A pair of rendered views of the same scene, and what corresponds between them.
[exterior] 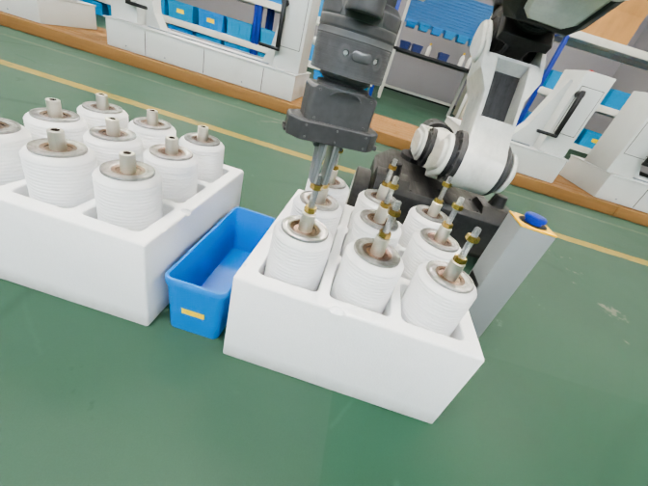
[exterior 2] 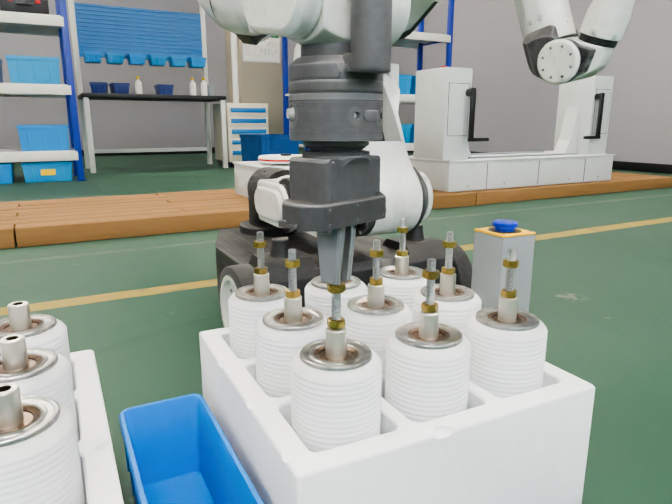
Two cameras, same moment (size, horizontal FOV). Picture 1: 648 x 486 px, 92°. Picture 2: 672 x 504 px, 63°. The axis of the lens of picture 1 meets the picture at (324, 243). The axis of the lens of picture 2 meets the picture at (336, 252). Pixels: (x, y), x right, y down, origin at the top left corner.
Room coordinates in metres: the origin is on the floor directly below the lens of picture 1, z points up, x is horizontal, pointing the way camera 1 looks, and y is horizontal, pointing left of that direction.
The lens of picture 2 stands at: (-0.04, 0.28, 0.49)
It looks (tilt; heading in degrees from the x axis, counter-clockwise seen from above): 13 degrees down; 332
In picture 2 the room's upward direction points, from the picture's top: straight up
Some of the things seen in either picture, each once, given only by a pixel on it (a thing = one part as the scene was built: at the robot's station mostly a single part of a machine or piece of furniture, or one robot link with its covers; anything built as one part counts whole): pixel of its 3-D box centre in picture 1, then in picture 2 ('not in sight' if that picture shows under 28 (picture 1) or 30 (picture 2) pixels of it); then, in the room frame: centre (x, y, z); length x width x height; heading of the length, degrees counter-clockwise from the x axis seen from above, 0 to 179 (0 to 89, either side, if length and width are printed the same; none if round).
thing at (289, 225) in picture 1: (305, 229); (336, 354); (0.43, 0.03, 0.25); 0.08 x 0.08 x 0.01
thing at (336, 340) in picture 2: (307, 222); (336, 343); (0.43, 0.03, 0.26); 0.02 x 0.02 x 0.03
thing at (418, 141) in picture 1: (440, 148); (301, 201); (1.29, -0.32, 0.28); 0.21 x 0.20 x 0.13; 0
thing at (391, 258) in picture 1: (376, 252); (428, 335); (0.42, -0.08, 0.25); 0.08 x 0.08 x 0.01
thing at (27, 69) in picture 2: not in sight; (34, 72); (5.39, 0.27, 0.90); 0.50 x 0.38 x 0.21; 0
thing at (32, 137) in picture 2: not in sight; (43, 137); (5.41, 0.25, 0.36); 0.50 x 0.38 x 0.21; 0
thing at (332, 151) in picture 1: (331, 162); (344, 248); (0.43, 0.02, 0.36); 0.03 x 0.02 x 0.06; 20
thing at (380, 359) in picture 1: (353, 284); (373, 414); (0.54, -0.09, 0.09); 0.39 x 0.39 x 0.18; 88
